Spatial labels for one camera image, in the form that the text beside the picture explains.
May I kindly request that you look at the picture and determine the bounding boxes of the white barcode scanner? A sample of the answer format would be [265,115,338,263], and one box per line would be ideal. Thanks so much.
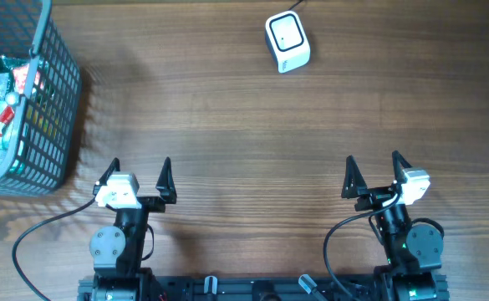
[264,10,311,74]

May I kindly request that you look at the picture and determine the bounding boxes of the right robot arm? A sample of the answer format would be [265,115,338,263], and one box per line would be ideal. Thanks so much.
[341,150,450,300]

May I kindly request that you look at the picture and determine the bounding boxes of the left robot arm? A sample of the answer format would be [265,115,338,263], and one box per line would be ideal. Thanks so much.
[77,158,177,301]

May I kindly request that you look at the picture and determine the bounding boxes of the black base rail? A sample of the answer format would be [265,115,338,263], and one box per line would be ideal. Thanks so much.
[77,274,451,301]

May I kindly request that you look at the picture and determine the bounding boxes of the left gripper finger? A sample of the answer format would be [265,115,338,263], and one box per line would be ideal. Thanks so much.
[94,157,120,195]
[155,157,177,204]

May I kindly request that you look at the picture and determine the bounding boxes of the grey plastic mesh basket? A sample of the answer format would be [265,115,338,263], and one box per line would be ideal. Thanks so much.
[0,1,82,196]

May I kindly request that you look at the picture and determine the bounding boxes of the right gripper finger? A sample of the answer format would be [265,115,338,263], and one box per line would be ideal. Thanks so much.
[392,150,412,183]
[341,156,369,199]

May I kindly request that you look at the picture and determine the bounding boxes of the red stick sachet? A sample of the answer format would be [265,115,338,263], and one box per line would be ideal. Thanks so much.
[12,63,44,94]

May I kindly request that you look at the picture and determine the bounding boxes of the yellow dish soap bottle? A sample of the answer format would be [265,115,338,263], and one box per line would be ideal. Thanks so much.
[0,91,21,144]

